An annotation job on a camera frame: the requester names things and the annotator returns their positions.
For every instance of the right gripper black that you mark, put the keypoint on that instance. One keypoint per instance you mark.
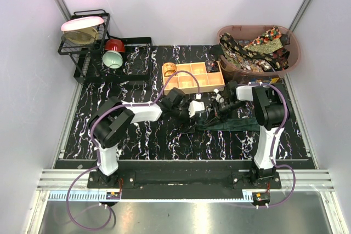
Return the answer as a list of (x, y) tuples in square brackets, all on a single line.
[(221, 114)]

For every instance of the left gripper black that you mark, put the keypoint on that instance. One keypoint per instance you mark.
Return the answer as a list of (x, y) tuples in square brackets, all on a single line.
[(187, 117)]

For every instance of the dark green fern tie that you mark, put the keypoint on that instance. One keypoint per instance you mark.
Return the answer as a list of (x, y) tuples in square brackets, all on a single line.
[(229, 125)]

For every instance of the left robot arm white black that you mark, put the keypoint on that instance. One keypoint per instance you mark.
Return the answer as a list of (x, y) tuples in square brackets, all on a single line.
[(111, 121)]

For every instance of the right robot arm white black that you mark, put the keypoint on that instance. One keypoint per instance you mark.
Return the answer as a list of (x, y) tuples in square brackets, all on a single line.
[(271, 110)]

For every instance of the pile of patterned ties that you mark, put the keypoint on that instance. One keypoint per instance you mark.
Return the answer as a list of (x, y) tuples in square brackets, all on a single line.
[(265, 53)]

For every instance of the black marble pattern mat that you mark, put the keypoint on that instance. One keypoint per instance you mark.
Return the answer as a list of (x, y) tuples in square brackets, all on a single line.
[(162, 140)]

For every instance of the wooden compartment box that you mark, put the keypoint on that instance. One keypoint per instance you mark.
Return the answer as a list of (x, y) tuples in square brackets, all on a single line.
[(189, 75)]

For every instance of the rolled orange tie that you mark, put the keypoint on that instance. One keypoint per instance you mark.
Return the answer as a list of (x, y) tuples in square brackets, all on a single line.
[(169, 68)]

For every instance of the rolled dark patterned tie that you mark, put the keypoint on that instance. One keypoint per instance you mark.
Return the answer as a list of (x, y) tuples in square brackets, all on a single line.
[(212, 67)]

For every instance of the blue yellow small box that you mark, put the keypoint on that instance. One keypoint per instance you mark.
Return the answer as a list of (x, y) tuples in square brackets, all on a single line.
[(269, 80)]

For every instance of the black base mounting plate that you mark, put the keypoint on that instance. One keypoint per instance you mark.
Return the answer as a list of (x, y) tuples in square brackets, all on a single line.
[(236, 174)]

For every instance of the brown plastic basket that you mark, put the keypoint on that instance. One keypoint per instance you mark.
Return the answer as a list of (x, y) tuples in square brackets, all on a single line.
[(232, 73)]

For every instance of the light green bowl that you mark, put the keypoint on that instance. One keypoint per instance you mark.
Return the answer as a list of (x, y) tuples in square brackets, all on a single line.
[(112, 59)]

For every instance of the red bowl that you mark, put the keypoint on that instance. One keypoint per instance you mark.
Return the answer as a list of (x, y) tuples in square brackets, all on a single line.
[(115, 45)]

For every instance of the beige plate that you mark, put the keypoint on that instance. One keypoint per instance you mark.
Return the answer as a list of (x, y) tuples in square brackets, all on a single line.
[(84, 36)]

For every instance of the pink plate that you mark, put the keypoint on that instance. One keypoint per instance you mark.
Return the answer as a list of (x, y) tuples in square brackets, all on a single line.
[(80, 23)]

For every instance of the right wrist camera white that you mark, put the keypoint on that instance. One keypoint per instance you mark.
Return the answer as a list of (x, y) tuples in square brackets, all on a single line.
[(219, 98)]

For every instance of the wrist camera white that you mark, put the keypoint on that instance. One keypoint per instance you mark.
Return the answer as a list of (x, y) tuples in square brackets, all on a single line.
[(219, 98), (196, 107)]

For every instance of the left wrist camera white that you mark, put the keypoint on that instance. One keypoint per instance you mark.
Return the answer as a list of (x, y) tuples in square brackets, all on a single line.
[(196, 107)]

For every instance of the black wire dish rack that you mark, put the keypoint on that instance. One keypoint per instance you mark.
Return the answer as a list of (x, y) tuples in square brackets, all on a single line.
[(88, 58)]

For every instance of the aluminium rail frame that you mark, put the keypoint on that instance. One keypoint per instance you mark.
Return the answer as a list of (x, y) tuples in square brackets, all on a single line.
[(67, 185)]

